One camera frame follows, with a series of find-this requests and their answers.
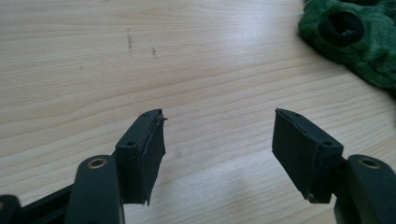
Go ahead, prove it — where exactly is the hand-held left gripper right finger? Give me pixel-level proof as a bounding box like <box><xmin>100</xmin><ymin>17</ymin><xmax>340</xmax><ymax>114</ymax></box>
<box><xmin>271</xmin><ymin>107</ymin><xmax>345</xmax><ymax>204</ymax></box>

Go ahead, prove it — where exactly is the green plush toy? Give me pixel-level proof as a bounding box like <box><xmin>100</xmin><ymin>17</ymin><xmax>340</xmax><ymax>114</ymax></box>
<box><xmin>297</xmin><ymin>0</ymin><xmax>396</xmax><ymax>90</ymax></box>

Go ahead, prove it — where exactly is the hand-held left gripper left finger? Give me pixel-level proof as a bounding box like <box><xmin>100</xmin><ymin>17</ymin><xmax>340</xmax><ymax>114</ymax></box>
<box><xmin>114</xmin><ymin>108</ymin><xmax>168</xmax><ymax>206</ymax></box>

